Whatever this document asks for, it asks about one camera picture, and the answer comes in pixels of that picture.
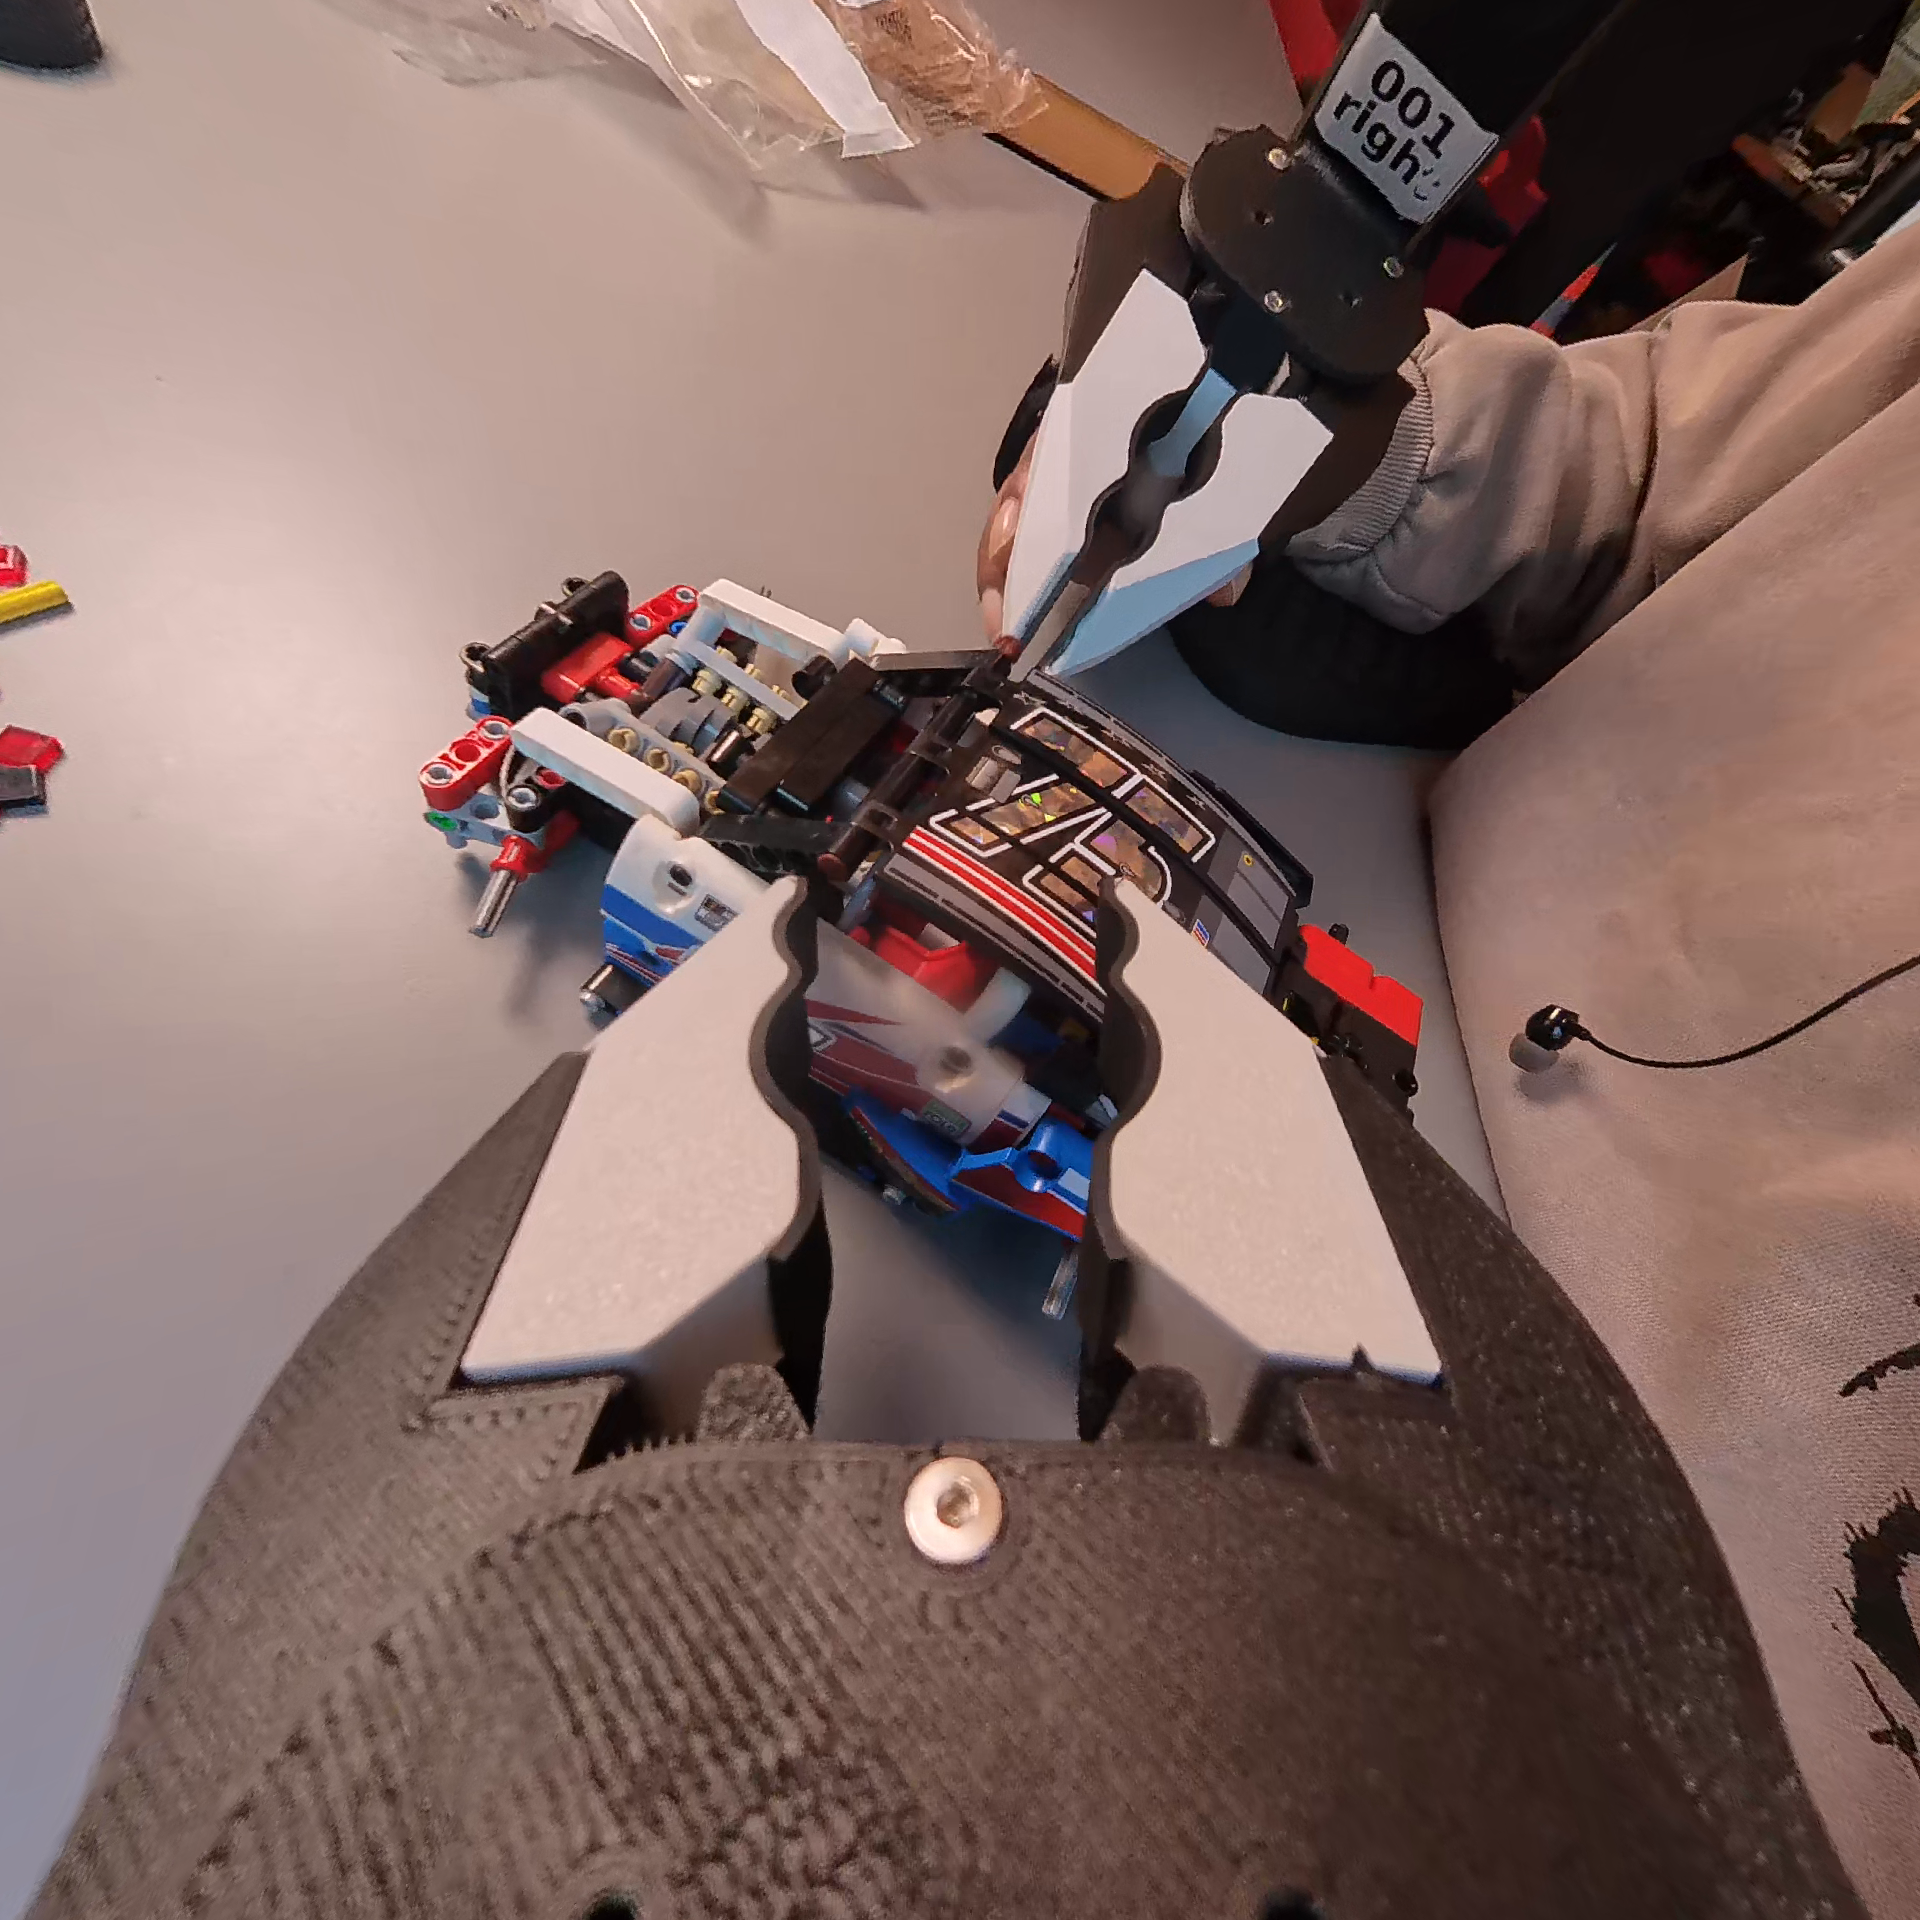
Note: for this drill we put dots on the lego race car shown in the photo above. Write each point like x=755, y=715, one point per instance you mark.
x=1049, y=839

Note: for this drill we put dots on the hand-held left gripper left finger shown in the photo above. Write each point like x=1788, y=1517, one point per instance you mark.
x=644, y=1200

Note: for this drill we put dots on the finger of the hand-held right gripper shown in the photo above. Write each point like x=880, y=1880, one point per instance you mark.
x=1214, y=518
x=1078, y=435

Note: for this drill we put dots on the person's right forearm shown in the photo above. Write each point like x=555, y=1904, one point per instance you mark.
x=1576, y=451

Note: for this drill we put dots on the pile of colourful lego pieces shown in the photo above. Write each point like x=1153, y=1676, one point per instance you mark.
x=29, y=599

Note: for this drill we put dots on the person's right hand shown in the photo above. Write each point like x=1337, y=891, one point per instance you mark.
x=996, y=541

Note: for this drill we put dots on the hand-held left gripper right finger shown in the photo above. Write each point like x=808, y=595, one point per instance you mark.
x=1276, y=1200

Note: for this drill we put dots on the brown lego pin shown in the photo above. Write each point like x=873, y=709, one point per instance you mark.
x=1018, y=645

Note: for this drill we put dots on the black lego tyre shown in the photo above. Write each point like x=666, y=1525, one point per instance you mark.
x=43, y=30

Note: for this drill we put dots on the clear plastic bags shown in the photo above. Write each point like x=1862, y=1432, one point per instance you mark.
x=750, y=76

